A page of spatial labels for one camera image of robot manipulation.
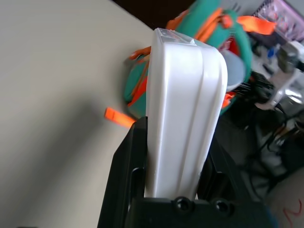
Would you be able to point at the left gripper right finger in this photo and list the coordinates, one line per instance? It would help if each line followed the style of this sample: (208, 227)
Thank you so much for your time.
(218, 180)

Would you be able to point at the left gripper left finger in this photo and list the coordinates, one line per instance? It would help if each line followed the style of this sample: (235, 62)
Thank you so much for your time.
(123, 166)

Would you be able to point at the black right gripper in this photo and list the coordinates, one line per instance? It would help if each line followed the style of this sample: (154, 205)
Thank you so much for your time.
(260, 88)

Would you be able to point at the teal and orange backpack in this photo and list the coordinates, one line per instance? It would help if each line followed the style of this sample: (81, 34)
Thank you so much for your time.
(213, 31)

